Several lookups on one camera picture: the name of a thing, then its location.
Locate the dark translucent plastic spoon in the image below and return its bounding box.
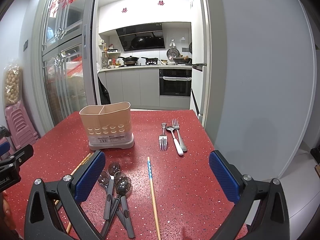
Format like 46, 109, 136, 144
116, 176, 135, 239

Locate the blue patterned wooden chopstick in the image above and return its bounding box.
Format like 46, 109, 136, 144
147, 157, 161, 240

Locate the pink plastic stool stack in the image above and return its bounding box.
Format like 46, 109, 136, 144
4, 100, 39, 150

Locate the bag of nuts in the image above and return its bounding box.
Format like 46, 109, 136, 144
3, 63, 22, 107

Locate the beige cutlery holder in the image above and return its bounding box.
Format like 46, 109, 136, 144
79, 101, 134, 151

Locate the glass sliding door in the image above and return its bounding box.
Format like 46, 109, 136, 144
31, 0, 100, 132

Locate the short steel fork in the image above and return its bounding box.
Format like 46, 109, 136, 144
159, 122, 168, 151

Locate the long steel fork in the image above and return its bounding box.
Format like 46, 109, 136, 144
172, 119, 187, 152

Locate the black wok on stove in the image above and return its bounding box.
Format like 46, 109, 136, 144
118, 56, 139, 66

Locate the black built-in oven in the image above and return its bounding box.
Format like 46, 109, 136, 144
159, 68, 191, 97

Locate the black range hood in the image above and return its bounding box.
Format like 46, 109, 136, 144
116, 23, 165, 51

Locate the white handled spoon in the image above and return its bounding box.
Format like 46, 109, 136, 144
166, 126, 184, 156

